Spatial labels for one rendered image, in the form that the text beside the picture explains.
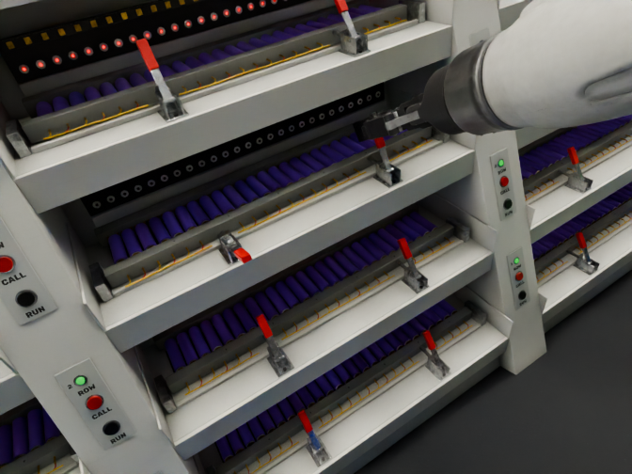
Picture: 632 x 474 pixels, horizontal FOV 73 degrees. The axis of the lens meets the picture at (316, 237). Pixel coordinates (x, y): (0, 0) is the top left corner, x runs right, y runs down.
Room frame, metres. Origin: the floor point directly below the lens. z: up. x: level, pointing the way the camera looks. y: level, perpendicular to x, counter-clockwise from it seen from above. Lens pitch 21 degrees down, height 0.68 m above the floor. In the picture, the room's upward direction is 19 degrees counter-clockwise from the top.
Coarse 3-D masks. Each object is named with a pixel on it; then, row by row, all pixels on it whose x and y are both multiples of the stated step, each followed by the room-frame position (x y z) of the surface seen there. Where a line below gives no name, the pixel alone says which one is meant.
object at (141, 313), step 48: (288, 144) 0.74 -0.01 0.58; (384, 192) 0.61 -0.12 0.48; (432, 192) 0.65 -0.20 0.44; (240, 240) 0.57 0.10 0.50; (288, 240) 0.55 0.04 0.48; (336, 240) 0.59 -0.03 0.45; (96, 288) 0.50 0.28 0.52; (144, 288) 0.52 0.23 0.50; (192, 288) 0.50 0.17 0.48; (240, 288) 0.53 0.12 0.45; (144, 336) 0.49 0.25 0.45
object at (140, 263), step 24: (408, 144) 0.71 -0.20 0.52; (336, 168) 0.65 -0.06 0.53; (360, 168) 0.67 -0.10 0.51; (288, 192) 0.62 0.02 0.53; (312, 192) 0.64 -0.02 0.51; (240, 216) 0.59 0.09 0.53; (168, 240) 0.57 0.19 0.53; (192, 240) 0.56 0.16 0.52; (120, 264) 0.54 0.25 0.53; (144, 264) 0.54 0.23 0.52
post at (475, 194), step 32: (480, 0) 0.69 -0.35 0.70; (448, 64) 0.69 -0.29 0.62; (480, 160) 0.67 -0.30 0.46; (512, 160) 0.70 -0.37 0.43; (448, 192) 0.75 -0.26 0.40; (480, 192) 0.68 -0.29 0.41; (512, 224) 0.69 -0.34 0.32; (480, 288) 0.72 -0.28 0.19; (512, 320) 0.68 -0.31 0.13; (512, 352) 0.67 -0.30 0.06; (544, 352) 0.70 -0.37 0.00
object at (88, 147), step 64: (192, 0) 0.70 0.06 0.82; (256, 0) 0.75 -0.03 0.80; (320, 0) 0.79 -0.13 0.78; (384, 0) 0.80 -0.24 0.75; (448, 0) 0.67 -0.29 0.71; (64, 64) 0.65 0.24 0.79; (128, 64) 0.68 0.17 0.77; (192, 64) 0.66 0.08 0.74; (256, 64) 0.62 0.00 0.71; (320, 64) 0.62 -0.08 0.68; (384, 64) 0.63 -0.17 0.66; (0, 128) 0.53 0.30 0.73; (64, 128) 0.55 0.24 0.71; (128, 128) 0.53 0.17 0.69; (192, 128) 0.53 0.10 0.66; (256, 128) 0.57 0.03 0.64; (64, 192) 0.48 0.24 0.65
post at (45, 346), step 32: (0, 192) 0.46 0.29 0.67; (32, 224) 0.46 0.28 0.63; (64, 224) 0.60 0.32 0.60; (32, 256) 0.45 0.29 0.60; (64, 256) 0.49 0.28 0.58; (64, 288) 0.46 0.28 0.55; (0, 320) 0.43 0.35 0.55; (32, 320) 0.44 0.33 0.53; (64, 320) 0.45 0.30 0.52; (32, 352) 0.44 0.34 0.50; (64, 352) 0.45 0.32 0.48; (96, 352) 0.46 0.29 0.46; (128, 352) 0.53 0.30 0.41; (32, 384) 0.43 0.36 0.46; (128, 384) 0.46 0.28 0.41; (64, 416) 0.43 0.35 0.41; (128, 416) 0.45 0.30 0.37; (96, 448) 0.44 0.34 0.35; (128, 448) 0.45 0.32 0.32; (160, 448) 0.46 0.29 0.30
